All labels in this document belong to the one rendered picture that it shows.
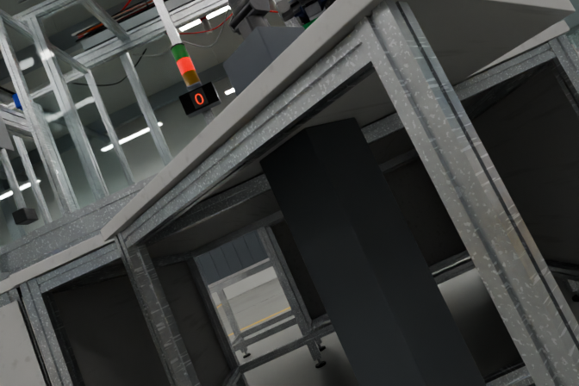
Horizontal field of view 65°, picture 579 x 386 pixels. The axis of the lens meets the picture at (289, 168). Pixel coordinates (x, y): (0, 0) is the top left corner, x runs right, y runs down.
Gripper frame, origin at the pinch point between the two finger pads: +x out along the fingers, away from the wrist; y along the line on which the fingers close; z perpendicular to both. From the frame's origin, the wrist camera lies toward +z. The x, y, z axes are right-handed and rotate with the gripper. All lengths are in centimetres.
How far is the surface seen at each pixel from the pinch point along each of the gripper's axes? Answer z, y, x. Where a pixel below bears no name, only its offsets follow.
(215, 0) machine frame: 101, 44, 81
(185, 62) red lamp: 10.5, 45.4, 6.0
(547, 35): -43, -47, -1
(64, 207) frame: -16, 104, 7
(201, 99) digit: -3.4, 45.6, 9.0
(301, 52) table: -59, 5, -68
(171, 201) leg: -55, 41, -40
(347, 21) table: -61, -1, -72
